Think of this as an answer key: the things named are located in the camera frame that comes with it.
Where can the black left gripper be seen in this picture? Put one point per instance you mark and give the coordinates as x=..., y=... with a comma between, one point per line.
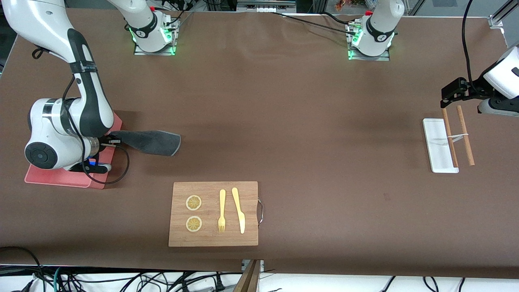
x=471, y=90

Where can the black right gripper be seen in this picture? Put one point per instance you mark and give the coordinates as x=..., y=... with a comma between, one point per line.
x=104, y=142

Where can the dark grey microfibre cloth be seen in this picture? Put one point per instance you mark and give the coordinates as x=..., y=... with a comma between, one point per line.
x=154, y=142

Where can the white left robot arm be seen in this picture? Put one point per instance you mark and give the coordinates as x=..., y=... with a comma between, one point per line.
x=379, y=28

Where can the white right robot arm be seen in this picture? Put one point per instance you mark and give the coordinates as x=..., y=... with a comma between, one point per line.
x=44, y=24

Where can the thin white band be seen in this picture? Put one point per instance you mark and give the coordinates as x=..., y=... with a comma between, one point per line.
x=458, y=136

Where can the white rectangular tray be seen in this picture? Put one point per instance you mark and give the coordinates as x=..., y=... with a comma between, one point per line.
x=436, y=146

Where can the pink plastic bin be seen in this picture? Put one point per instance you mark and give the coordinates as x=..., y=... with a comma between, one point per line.
x=61, y=180

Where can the aluminium extrusion bar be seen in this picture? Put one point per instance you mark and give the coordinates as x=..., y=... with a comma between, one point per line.
x=502, y=12

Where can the round lemon slice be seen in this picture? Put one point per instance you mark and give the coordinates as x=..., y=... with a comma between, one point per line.
x=194, y=202
x=194, y=224

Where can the brown table cover sheet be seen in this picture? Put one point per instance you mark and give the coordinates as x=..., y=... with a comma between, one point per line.
x=324, y=121

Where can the yellow plastic fork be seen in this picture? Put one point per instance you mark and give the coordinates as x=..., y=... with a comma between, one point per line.
x=222, y=202

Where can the small orange red object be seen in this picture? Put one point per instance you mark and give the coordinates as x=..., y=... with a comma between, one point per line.
x=342, y=5

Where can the yellow plastic knife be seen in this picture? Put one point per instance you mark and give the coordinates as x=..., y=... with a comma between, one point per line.
x=240, y=215

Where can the black power plug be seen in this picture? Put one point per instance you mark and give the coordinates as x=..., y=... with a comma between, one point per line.
x=219, y=283

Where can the brown wooden beam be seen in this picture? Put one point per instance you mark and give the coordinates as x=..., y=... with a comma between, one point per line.
x=248, y=280

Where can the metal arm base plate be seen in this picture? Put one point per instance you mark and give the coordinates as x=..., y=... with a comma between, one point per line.
x=156, y=50
x=369, y=57

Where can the small metal bracket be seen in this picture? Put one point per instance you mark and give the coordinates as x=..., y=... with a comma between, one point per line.
x=261, y=265

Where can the silver metal frame rail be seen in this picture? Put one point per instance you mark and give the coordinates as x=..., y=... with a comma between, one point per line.
x=265, y=6

